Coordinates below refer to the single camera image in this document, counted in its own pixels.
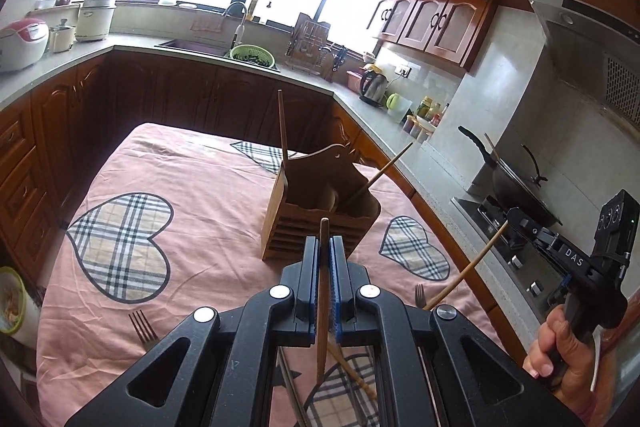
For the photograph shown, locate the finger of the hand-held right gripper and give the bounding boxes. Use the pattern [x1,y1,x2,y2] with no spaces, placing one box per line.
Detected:
[507,207,565,254]

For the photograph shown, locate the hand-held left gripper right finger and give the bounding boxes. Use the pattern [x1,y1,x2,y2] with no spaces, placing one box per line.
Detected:
[327,236,586,427]

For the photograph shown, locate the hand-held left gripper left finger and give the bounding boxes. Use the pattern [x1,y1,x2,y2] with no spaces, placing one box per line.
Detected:
[64,236,322,427]

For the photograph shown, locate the wooden chopstick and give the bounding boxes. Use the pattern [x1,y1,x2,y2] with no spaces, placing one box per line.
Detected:
[330,347,378,402]
[277,90,291,164]
[422,219,511,312]
[316,217,332,384]
[347,141,415,206]

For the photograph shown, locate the wooden utensil holder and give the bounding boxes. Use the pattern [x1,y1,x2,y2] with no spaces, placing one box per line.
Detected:
[261,143,381,262]

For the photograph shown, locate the person's right hand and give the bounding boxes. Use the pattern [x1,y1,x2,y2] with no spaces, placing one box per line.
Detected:
[522,306,608,403]

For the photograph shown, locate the black wok with lid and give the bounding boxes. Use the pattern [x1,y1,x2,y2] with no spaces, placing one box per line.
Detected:
[458,125,563,228]

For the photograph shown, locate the gas stove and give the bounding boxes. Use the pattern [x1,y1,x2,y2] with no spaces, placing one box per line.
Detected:
[452,197,576,313]

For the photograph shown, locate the spice jar set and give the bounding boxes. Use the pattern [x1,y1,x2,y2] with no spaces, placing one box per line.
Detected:
[405,97,448,140]

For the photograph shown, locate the pink heart-print tablecloth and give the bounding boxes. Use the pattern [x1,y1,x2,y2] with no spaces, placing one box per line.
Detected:
[36,122,516,427]

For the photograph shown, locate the range hood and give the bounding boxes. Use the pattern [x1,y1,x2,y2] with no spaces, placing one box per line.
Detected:
[529,0,640,130]

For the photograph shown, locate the electric kettle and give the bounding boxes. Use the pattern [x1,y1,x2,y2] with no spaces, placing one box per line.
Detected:
[359,69,390,108]

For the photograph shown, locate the wooden lower cabinets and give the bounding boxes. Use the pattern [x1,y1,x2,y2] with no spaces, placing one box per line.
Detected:
[0,49,416,288]

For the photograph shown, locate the green colander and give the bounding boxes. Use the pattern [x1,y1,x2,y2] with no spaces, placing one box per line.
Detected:
[229,45,276,68]

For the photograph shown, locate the dish rack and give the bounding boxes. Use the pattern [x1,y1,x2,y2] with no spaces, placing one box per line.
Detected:
[285,13,333,78]

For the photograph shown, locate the kitchen sink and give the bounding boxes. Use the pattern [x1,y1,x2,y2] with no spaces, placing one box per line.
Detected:
[155,38,233,58]

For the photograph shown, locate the chrome faucet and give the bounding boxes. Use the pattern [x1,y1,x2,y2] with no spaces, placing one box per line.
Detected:
[221,2,248,52]

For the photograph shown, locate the cream plastic basin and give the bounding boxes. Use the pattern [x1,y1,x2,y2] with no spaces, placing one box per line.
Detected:
[0,266,41,348]

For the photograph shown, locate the tall white rice cooker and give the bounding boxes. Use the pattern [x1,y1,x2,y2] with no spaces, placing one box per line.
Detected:
[75,0,117,42]

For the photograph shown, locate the small cream pot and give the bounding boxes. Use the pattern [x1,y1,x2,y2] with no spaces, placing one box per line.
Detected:
[48,19,77,54]

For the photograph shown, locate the pink and white rice cooker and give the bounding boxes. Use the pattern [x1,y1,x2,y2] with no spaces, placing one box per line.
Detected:
[0,19,50,72]

